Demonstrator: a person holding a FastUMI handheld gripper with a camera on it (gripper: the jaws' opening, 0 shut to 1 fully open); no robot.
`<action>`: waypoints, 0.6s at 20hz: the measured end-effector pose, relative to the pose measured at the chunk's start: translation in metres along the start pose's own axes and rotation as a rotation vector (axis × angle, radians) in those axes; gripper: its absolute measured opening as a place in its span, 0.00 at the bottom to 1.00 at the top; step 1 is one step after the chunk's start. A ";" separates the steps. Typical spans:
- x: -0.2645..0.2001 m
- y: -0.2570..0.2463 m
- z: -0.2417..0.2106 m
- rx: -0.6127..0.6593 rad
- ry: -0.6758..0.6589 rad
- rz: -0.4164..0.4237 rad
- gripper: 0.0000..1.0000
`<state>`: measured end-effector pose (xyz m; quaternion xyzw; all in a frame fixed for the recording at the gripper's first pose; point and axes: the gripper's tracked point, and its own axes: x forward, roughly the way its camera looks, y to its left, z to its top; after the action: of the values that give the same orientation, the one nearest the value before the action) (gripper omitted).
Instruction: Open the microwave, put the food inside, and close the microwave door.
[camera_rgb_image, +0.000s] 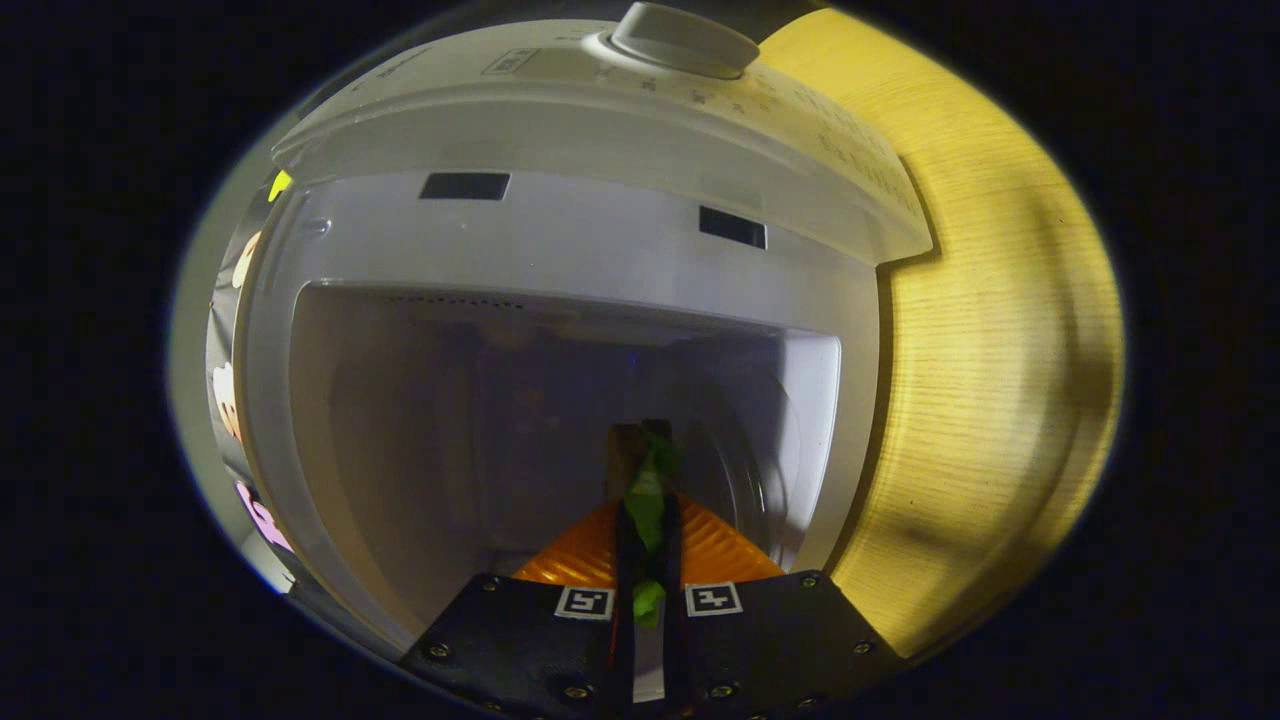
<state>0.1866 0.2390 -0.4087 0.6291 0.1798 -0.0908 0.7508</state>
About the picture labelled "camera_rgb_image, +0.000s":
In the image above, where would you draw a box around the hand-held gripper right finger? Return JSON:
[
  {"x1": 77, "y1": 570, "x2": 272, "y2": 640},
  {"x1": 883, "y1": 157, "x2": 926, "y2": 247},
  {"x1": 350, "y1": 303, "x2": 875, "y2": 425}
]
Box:
[{"x1": 658, "y1": 490, "x2": 907, "y2": 720}]

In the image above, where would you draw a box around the brown bread with green lettuce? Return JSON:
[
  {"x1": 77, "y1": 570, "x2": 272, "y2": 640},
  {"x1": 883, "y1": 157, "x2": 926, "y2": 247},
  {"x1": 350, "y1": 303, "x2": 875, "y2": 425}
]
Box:
[{"x1": 605, "y1": 420, "x2": 686, "y2": 629}]

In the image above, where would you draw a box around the white microwave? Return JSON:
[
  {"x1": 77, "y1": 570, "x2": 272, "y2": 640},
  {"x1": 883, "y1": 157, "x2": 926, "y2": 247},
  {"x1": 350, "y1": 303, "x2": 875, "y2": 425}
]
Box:
[{"x1": 232, "y1": 2, "x2": 936, "y2": 661}]

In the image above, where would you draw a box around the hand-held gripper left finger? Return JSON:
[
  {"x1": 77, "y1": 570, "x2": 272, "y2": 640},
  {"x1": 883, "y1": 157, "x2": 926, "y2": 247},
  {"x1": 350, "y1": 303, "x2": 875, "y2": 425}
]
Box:
[{"x1": 400, "y1": 498, "x2": 641, "y2": 720}]

